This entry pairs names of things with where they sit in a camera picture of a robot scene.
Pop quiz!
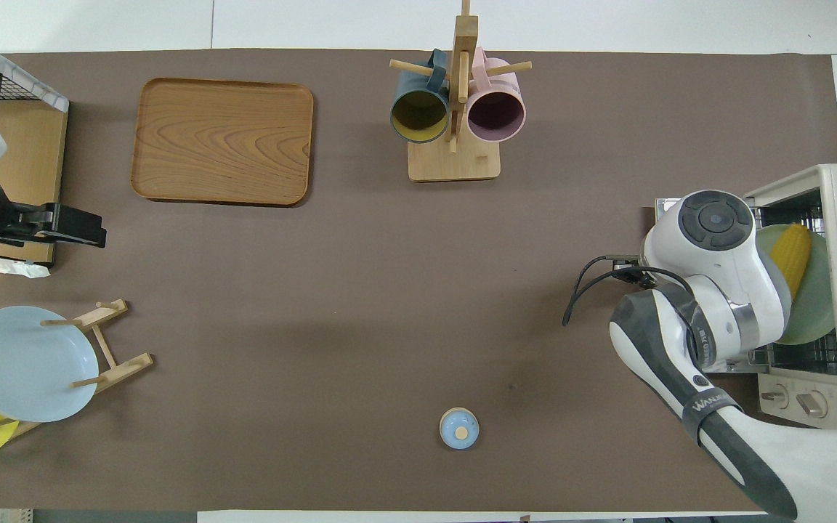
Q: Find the wooden plate rack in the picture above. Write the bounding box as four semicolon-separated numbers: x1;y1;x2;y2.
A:
0;299;154;440

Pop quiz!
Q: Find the wooden tray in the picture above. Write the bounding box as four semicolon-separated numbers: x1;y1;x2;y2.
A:
130;78;315;208

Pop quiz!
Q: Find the dark blue mug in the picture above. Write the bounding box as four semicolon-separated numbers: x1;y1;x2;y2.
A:
389;49;452;145

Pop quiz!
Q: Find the light blue plate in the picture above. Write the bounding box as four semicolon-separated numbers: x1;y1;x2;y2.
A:
0;306;100;423

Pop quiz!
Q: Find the brown table mat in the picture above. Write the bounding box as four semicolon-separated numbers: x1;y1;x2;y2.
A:
0;49;837;513

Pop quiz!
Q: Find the pink mug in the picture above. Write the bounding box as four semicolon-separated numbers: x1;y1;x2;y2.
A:
466;48;527;143

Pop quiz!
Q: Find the yellow corn cob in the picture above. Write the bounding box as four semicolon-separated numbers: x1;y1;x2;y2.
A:
771;224;812;300

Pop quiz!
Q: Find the wire basket wooden shelf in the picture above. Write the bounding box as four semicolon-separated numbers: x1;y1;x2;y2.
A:
0;29;70;279

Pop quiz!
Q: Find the wooden mug rack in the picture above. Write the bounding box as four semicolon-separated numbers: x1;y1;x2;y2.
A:
389;0;533;182

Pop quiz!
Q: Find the pale green plate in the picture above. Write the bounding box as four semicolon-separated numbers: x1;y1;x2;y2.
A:
756;224;837;346

